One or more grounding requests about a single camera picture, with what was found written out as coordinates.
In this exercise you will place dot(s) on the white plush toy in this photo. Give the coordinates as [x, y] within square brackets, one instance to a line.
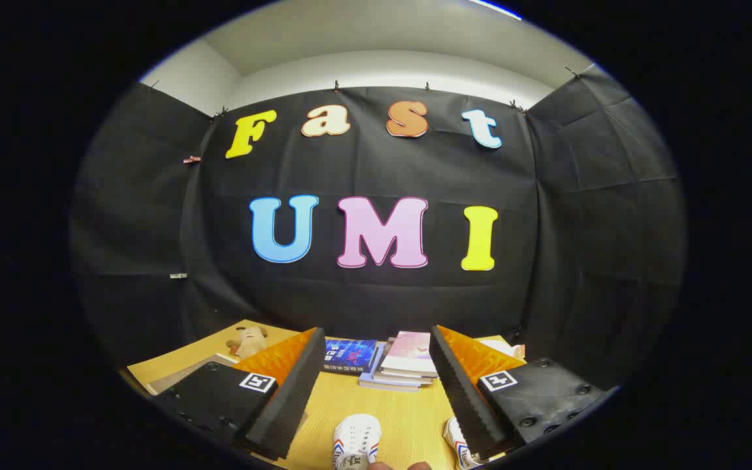
[503, 348]

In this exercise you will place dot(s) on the white middle book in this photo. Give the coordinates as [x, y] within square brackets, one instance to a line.
[402, 380]

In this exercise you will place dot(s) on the white canvas shoe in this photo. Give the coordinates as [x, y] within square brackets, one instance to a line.
[454, 440]
[356, 434]

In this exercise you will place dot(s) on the dark blue book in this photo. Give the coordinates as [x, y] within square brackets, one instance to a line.
[350, 356]

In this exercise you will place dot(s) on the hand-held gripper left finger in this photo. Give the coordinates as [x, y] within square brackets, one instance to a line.
[291, 405]

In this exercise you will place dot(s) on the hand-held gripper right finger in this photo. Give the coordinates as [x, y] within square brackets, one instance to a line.
[464, 405]

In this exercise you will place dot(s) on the beige fabric storage box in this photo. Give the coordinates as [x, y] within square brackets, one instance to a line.
[183, 378]

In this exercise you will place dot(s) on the brown plush dog toy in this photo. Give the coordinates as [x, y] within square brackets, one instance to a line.
[250, 339]

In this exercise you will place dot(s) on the light blue book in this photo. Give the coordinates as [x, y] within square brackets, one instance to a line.
[376, 382]

